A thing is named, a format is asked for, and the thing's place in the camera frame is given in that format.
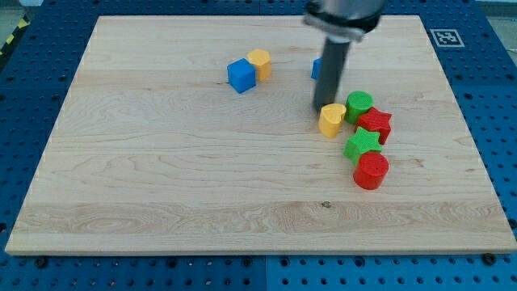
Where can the yellow hexagon block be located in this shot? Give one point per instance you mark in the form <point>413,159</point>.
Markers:
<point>261,61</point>

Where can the blue cube block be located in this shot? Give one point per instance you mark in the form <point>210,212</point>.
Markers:
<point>241,75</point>

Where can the yellow heart block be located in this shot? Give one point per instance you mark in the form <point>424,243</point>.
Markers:
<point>331,119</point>

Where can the light wooden board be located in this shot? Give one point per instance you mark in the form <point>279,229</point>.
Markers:
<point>154,153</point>

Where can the blue block behind rod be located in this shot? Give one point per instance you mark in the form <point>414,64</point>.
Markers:
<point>316,68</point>

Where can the green star block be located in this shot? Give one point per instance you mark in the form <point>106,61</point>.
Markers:
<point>360,143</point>

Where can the green cylinder block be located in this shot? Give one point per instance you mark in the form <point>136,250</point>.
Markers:
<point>358,103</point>

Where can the red cylinder block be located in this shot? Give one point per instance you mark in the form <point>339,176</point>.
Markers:
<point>371,170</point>

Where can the red star block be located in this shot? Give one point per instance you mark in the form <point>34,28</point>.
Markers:
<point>375,120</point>

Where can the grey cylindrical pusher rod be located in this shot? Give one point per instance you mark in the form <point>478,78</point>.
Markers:
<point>334,56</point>

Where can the white fiducial marker tag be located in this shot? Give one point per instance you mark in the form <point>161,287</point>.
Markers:
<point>446,38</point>

